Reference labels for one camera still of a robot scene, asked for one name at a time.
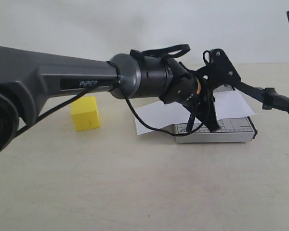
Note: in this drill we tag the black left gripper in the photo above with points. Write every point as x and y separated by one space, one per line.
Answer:
201 105

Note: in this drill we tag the white paper sheet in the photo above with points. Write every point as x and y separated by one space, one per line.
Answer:
228 104

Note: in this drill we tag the black cutter blade lever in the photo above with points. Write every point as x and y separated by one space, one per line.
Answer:
269 98

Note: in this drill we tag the yellow foam cube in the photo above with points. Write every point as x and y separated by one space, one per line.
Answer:
85 114

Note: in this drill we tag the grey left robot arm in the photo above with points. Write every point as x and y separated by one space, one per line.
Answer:
28 79

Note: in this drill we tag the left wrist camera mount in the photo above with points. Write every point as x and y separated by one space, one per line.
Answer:
219 69

